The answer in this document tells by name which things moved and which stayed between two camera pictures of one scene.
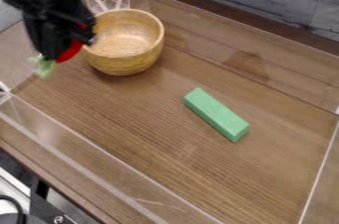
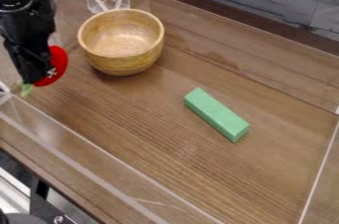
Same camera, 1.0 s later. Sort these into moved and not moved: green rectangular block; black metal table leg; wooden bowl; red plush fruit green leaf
Moved: red plush fruit green leaf
Not moved: wooden bowl; black metal table leg; green rectangular block
